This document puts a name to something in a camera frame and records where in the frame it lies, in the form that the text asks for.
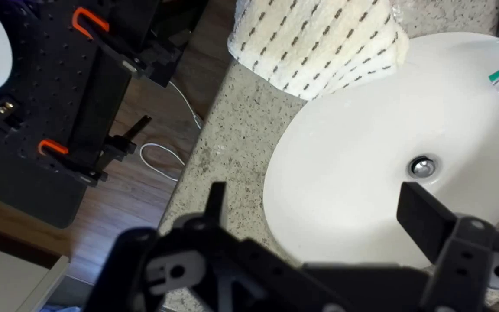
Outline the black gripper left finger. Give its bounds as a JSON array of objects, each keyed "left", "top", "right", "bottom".
[{"left": 83, "top": 180, "right": 307, "bottom": 312}]

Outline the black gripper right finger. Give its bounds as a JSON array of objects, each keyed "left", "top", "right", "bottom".
[{"left": 395, "top": 180, "right": 499, "bottom": 312}]

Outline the granite top vanity cabinet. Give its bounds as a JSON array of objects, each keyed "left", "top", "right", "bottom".
[{"left": 159, "top": 0, "right": 499, "bottom": 312}]

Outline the white oval sink basin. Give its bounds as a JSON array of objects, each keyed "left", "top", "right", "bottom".
[{"left": 262, "top": 31, "right": 499, "bottom": 273}]

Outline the orange black clamp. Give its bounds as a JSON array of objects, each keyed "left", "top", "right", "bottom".
[
  {"left": 36, "top": 114, "right": 152, "bottom": 187},
  {"left": 69, "top": 5, "right": 178, "bottom": 88}
]

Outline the white striped hand towel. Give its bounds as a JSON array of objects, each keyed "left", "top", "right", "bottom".
[{"left": 225, "top": 0, "right": 411, "bottom": 102}]

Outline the black robot table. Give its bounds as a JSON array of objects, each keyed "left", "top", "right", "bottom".
[{"left": 0, "top": 0, "right": 211, "bottom": 230}]

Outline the white floor cable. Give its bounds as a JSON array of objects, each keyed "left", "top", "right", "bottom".
[{"left": 135, "top": 79, "right": 204, "bottom": 183}]

